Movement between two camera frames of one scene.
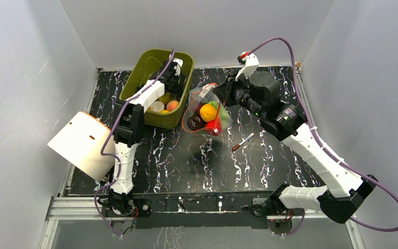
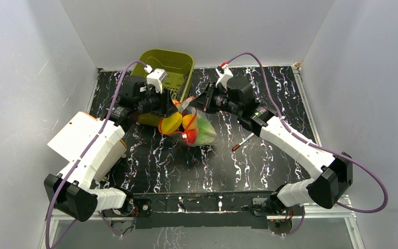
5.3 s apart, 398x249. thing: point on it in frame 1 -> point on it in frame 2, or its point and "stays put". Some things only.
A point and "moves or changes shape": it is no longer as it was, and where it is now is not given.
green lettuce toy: x=225 y=118 -> x=206 y=134
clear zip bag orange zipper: x=204 y=113 moves or changes shape
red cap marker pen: x=234 y=148 stays put
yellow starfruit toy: x=166 y=97 moves or changes shape
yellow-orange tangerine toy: x=208 y=112 -> x=189 y=122
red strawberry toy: x=213 y=128 -> x=190 y=136
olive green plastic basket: x=158 y=82 stays put
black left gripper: x=180 y=81 -> x=166 y=106
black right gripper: x=227 y=91 -> x=208 y=99
